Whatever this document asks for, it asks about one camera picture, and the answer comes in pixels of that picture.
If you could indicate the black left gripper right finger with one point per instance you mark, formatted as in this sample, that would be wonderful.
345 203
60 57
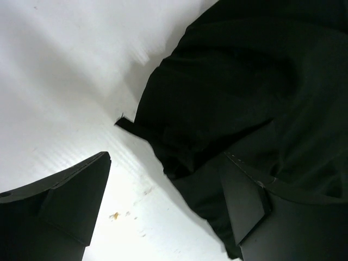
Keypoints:
274 221

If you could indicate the black trousers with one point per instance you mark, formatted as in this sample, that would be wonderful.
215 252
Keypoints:
258 82

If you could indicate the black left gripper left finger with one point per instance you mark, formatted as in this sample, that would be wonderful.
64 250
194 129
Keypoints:
54 218

